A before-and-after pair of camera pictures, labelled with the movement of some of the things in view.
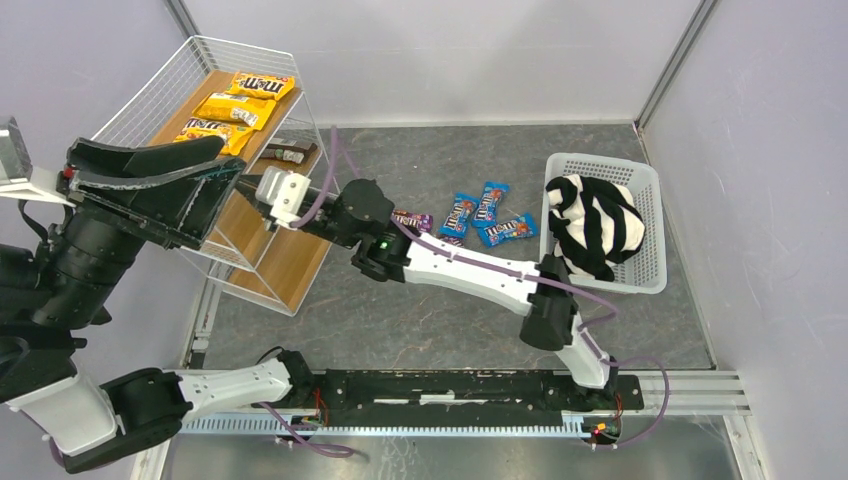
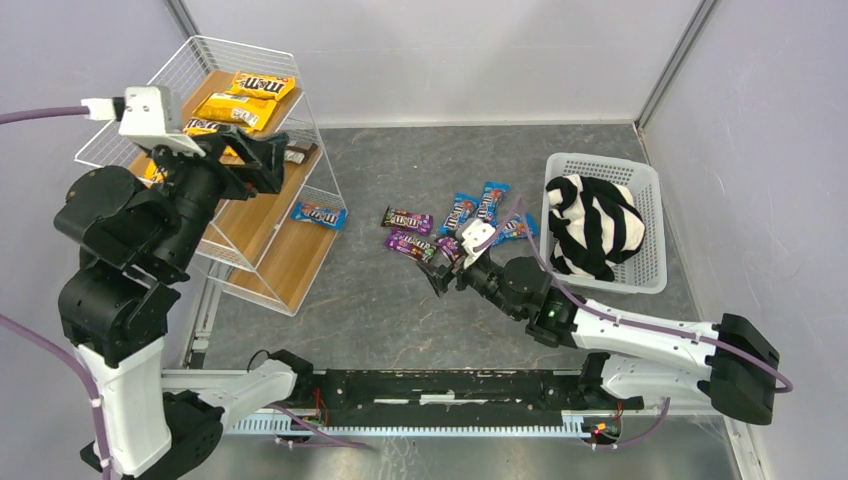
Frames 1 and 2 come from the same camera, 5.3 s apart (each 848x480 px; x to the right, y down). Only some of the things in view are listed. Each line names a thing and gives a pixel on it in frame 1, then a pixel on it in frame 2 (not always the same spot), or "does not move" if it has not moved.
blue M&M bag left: [456, 223] does not move
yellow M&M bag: [233, 136] does not move
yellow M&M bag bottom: [237, 108] does not move
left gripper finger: [187, 198] to [264, 158]
